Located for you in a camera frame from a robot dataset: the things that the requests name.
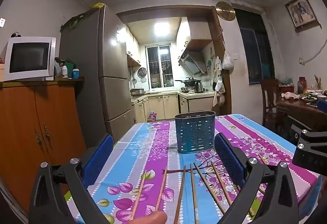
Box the pink cloth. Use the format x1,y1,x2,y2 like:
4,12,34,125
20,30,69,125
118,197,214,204
281,92,300,100

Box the blue perforated utensil holder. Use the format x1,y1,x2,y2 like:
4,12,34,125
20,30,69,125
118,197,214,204
174,111,216,154

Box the steel range hood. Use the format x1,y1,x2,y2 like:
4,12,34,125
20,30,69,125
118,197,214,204
178,50,208,77

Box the floral striped tablecloth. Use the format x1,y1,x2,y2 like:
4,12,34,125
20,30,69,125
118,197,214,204
65,114,323,224

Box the black wok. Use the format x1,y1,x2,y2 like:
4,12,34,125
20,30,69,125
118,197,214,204
175,77,198,86

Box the cream wall cupboards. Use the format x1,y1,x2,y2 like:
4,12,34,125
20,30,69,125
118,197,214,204
125,25,141,67

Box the square ceiling light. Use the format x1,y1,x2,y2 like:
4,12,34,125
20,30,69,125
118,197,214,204
153,22,171,38

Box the kitchen window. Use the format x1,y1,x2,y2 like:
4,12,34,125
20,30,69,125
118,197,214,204
145,44,172,90

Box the white microwave oven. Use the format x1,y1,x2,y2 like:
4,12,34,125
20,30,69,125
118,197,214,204
3,36,57,82

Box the hanging kitchen towels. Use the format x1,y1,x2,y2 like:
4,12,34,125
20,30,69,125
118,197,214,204
212,56,226,108

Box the cream kitchen base cabinets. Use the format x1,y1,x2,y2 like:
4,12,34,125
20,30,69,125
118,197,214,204
131,91,215,123

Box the hanging round strainer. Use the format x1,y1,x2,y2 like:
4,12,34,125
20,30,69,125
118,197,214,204
137,67,148,82

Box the dark wooden dining table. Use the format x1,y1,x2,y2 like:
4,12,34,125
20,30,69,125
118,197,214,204
276,91,327,132

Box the grey refrigerator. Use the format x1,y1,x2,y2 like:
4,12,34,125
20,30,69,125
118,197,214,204
59,5,137,148

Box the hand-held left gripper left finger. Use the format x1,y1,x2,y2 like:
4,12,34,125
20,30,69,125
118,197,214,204
28,134,114,224

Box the orange wooden cabinet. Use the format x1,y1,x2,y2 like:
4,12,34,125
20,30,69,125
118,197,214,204
0,77,87,214

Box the dark barred window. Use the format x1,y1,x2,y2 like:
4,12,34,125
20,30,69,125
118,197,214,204
234,8,276,86

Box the framed wall picture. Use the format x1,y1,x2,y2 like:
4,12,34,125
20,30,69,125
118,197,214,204
284,0,321,33

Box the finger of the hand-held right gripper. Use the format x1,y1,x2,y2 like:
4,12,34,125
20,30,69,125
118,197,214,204
316,99,327,114
284,116,318,148

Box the dark wooden chair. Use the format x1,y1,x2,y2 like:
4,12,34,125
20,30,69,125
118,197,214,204
261,79,281,132

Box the wall cupboard over hood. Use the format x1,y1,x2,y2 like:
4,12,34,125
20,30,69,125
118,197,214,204
176,17,214,52

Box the gold round wall clock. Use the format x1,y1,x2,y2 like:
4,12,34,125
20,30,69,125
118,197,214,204
215,1,236,21

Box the hanging white plastic bag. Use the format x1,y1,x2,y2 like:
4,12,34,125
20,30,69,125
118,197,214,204
222,50,235,70

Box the white wall cable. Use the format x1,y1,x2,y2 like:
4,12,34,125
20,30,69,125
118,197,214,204
299,32,327,64

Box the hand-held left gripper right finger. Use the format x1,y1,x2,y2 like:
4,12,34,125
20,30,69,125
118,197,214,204
214,133,299,224

